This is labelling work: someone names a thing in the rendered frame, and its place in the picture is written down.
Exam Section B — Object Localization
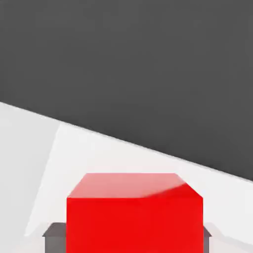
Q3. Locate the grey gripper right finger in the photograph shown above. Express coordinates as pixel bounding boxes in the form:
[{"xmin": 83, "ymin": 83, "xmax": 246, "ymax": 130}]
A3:
[{"xmin": 203, "ymin": 221, "xmax": 241, "ymax": 253}]

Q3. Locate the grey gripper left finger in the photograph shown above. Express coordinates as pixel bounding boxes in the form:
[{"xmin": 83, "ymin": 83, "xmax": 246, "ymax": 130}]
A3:
[{"xmin": 23, "ymin": 222, "xmax": 67, "ymax": 253}]

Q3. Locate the small red cube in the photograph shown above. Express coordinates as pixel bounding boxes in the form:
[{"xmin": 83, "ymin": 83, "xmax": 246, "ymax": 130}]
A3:
[{"xmin": 66, "ymin": 172, "xmax": 204, "ymax": 253}]

